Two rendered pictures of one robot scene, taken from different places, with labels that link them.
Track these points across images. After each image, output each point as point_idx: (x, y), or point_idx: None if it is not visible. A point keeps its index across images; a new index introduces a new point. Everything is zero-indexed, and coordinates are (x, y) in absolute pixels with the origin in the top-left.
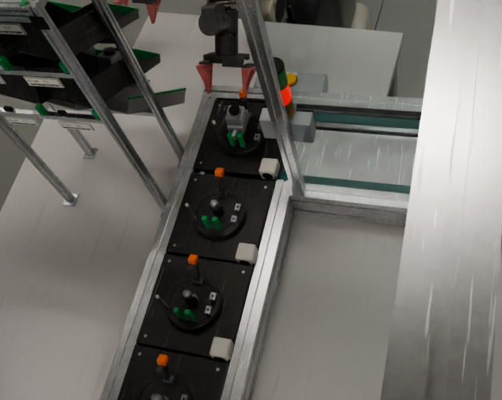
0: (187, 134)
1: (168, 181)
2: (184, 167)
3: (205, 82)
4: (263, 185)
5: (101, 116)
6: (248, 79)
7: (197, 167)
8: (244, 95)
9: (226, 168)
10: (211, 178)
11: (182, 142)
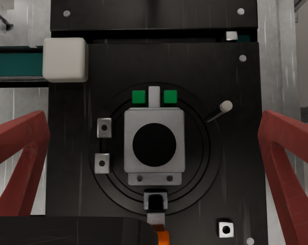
0: None
1: None
2: (281, 47)
3: None
4: (72, 18)
5: None
6: (3, 210)
7: (246, 45)
8: (35, 111)
9: (173, 50)
10: (203, 20)
11: None
